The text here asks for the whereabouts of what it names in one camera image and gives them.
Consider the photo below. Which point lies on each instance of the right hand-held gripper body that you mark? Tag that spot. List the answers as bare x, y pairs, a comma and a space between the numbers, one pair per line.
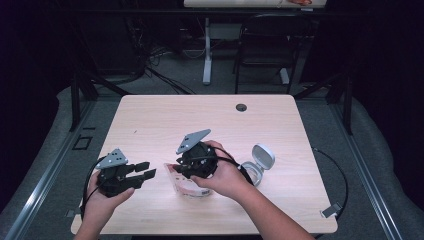
200, 161

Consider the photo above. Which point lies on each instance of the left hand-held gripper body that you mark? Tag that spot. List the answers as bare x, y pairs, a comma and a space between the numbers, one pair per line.
113, 180

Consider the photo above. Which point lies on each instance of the clear pink refill pouch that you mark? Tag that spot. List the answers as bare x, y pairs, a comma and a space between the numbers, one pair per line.
186, 188

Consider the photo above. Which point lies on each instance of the white lidded container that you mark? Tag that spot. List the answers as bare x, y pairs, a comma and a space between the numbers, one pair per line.
263, 156

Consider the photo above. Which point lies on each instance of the person's left hand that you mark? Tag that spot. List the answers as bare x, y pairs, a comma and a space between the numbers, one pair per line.
100, 208

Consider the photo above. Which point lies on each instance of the person's right hand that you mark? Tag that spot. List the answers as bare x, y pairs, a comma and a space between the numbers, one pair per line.
230, 178

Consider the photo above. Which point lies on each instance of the black table grommet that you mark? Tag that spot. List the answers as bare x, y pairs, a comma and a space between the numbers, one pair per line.
241, 107

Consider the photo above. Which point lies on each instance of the black metal stand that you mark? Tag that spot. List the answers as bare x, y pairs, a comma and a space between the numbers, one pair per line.
347, 106
75, 100

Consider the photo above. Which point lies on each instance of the white desk leg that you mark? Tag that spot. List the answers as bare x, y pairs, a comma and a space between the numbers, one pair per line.
207, 53

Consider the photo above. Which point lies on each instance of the white desk leg foot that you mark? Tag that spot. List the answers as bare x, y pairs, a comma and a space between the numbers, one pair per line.
284, 76

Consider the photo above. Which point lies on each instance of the grey under-desk box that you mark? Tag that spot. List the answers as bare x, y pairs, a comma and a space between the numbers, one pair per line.
226, 31

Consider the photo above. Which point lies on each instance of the black folding chair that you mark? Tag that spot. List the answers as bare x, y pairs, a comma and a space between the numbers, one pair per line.
273, 33

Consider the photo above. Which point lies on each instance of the orange object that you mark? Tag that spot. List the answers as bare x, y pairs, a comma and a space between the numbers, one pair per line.
300, 2

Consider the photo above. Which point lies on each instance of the aluminium floor rail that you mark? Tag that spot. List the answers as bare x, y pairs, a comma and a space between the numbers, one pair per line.
43, 180
368, 180

